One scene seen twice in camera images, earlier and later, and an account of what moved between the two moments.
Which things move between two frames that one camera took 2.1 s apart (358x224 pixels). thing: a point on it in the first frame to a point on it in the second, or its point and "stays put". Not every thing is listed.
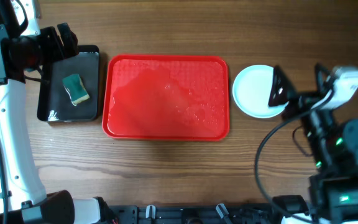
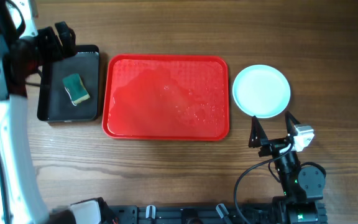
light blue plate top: x=252 y=88 stays put
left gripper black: x=57 y=51 stays put
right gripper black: x=282 y=86 to x=258 y=140
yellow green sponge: x=75 y=88 stays put
